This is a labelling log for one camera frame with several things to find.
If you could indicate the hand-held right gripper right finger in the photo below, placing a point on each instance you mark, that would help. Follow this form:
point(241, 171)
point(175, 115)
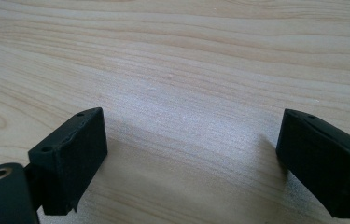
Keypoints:
point(319, 161)

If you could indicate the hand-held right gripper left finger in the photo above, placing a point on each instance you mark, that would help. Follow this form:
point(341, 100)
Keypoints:
point(70, 161)

